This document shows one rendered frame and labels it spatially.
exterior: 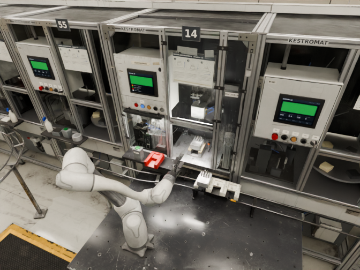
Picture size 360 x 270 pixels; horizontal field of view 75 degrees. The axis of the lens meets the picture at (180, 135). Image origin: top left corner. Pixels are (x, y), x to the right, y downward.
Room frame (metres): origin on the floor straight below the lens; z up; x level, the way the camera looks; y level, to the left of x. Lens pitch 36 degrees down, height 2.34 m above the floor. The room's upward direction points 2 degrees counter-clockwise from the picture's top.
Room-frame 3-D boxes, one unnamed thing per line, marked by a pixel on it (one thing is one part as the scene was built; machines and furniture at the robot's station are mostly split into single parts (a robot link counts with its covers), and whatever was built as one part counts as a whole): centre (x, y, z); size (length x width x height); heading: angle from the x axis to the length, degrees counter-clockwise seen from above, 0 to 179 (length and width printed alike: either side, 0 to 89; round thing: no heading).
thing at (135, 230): (0.97, 0.34, 0.85); 0.18 x 0.16 x 0.22; 19
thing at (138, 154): (1.66, 0.38, 0.97); 0.08 x 0.08 x 0.12; 67
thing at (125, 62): (1.82, 0.25, 1.60); 0.42 x 0.29 x 0.46; 67
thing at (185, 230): (0.98, -0.09, 0.66); 1.50 x 1.06 x 0.04; 67
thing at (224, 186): (1.32, -0.30, 0.84); 0.36 x 0.14 x 0.10; 67
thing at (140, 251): (0.95, 0.32, 0.71); 0.22 x 0.18 x 0.06; 67
